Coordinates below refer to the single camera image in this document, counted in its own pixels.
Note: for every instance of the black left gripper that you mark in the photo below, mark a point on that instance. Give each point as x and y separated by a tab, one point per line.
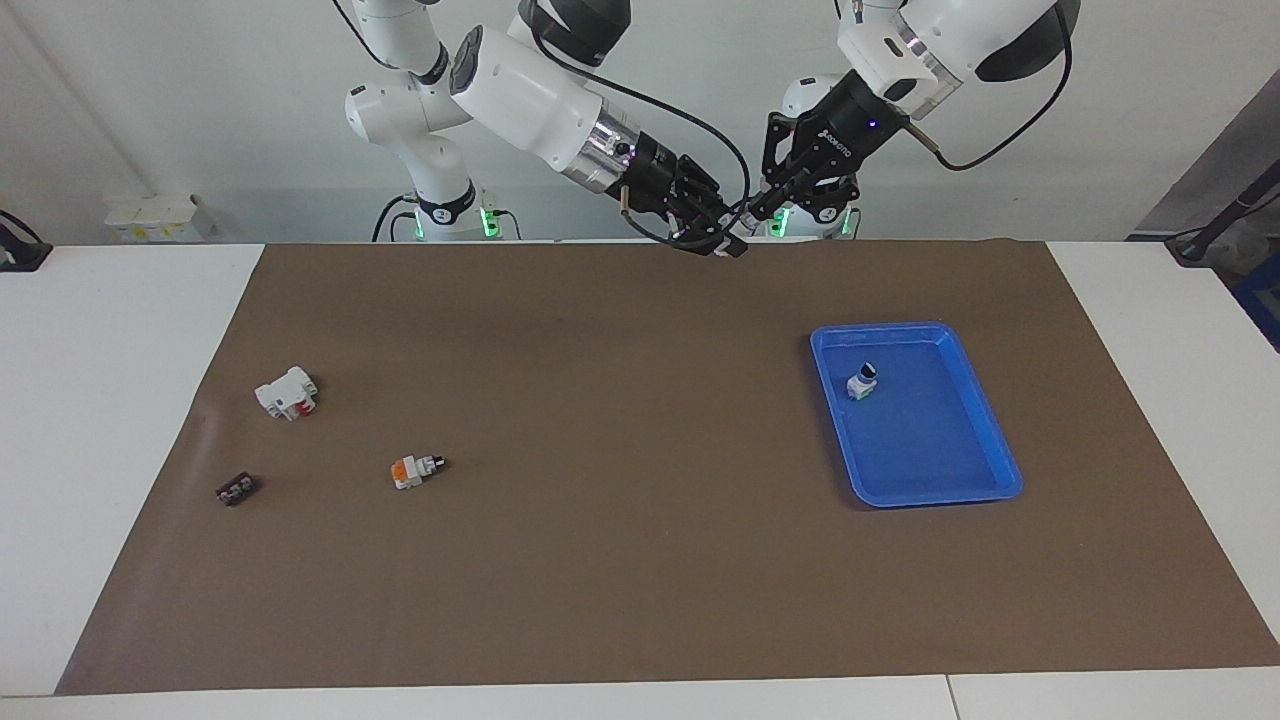
835	135

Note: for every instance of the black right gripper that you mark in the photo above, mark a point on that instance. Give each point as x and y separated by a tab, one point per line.
670	185

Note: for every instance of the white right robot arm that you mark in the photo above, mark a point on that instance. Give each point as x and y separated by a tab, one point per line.
530	95

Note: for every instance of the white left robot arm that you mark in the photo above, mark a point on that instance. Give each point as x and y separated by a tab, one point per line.
940	40

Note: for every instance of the blue plastic tray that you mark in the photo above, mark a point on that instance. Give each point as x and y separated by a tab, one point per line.
930	450

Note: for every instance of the brown table mat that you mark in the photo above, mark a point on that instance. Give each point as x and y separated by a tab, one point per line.
640	560

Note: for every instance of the black stand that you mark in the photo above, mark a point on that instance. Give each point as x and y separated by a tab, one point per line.
1225	220

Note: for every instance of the white circuit breaker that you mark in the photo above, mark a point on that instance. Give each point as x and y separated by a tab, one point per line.
285	393

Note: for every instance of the blue crate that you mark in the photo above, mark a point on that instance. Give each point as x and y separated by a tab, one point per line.
1262	310

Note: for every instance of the small dark terminal block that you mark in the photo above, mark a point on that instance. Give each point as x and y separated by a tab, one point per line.
236	489

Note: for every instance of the white cardboard box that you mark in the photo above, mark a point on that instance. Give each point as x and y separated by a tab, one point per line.
155	215

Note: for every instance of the black clamp base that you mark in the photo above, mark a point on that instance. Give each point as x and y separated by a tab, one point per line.
20	255

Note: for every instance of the white selector switch black knob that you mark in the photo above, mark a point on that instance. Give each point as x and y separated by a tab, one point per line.
862	385

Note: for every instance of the orange-backed selector switch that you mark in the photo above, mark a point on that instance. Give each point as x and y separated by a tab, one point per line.
410	472

